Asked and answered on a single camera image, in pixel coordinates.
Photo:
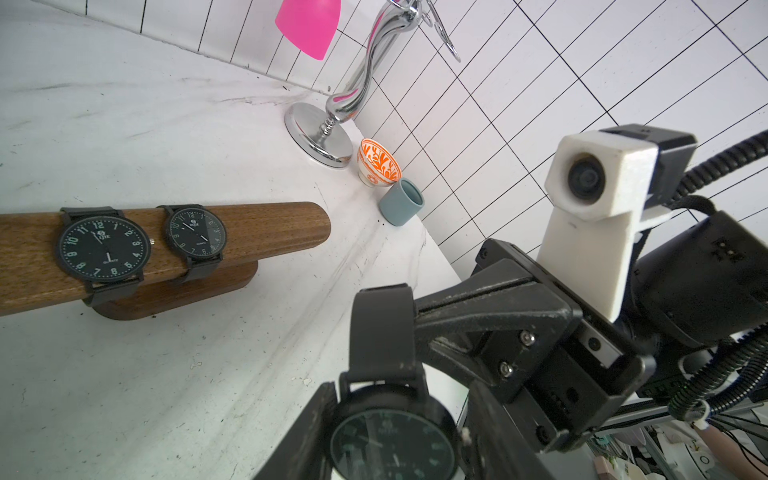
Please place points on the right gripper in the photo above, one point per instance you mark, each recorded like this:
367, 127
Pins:
560, 369

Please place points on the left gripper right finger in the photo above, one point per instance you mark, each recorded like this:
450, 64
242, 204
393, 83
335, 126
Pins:
493, 447

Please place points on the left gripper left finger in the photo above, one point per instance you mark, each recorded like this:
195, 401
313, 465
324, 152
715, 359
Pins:
301, 454

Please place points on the small black square watch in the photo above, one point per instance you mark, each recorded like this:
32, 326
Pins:
387, 425

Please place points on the black round analog watch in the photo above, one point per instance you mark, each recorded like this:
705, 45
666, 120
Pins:
197, 236

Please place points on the black slim strap watch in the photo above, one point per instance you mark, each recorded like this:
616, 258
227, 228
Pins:
103, 249

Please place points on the brown wooden watch stand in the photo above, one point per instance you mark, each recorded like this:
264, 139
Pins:
32, 279

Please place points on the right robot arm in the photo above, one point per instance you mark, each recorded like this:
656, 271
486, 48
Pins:
640, 287

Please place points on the grey-blue ceramic cup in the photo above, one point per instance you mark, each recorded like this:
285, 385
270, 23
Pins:
401, 202

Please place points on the orange patterned white bowl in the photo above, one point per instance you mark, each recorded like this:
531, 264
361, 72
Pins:
376, 166

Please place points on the pink plastic wine glass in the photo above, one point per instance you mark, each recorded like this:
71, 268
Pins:
310, 25

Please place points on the chrome wire glass holder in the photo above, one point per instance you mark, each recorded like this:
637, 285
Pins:
317, 130

